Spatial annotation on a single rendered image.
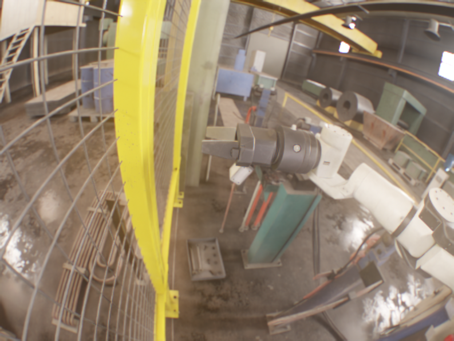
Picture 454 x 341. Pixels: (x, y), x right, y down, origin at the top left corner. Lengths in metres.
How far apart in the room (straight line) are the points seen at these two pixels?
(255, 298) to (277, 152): 1.27
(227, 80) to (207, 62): 4.52
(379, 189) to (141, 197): 0.46
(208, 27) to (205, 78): 0.43
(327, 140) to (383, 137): 7.45
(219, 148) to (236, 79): 5.86
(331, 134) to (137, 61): 0.35
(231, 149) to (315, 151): 0.15
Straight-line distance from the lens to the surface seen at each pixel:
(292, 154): 0.34
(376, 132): 7.98
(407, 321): 1.31
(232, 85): 6.15
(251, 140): 0.31
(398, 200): 0.35
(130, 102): 0.32
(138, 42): 0.31
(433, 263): 0.38
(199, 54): 1.60
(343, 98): 9.45
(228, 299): 1.45
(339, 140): 0.38
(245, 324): 1.43
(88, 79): 4.27
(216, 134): 0.39
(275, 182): 1.17
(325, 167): 0.40
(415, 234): 0.36
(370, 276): 0.75
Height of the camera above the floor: 1.36
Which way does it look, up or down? 34 degrees down
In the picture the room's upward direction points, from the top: 13 degrees clockwise
